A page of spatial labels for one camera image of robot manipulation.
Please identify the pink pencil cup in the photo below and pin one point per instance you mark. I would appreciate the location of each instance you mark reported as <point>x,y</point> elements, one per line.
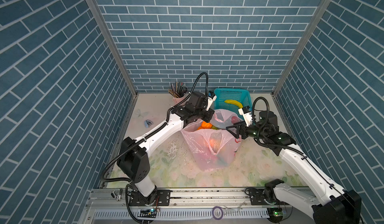
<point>180,100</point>

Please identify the orange fruit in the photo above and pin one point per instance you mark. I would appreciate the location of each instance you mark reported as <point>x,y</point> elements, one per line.
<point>206,125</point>

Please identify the pink plastic bag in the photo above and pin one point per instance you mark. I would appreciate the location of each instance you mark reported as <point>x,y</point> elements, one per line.
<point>213,148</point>

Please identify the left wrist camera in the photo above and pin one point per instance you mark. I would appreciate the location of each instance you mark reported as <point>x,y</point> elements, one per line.
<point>211,99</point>

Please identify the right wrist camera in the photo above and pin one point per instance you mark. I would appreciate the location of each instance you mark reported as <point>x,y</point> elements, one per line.
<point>247,115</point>

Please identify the teal plastic basket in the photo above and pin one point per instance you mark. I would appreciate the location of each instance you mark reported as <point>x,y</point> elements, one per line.
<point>223,94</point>

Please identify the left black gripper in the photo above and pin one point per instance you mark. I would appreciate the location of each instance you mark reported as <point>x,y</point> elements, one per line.
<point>209,113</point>

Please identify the yellow banana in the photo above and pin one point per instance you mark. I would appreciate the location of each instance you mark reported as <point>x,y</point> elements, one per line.
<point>234,102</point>

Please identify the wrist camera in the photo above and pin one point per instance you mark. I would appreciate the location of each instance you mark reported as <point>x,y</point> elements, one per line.
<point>211,99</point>
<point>247,115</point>

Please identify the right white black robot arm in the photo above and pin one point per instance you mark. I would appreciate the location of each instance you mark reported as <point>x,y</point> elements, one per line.
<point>330,204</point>

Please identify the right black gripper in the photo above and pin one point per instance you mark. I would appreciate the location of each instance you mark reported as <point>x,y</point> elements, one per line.
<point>240,126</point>

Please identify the aluminium mounting rail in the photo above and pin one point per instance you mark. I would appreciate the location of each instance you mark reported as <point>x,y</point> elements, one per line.
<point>189,206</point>

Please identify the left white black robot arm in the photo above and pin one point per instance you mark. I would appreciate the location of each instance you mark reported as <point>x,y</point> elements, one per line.
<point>135,153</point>

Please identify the small blue clip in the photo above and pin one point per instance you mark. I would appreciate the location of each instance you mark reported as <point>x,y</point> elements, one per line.
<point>148,123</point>

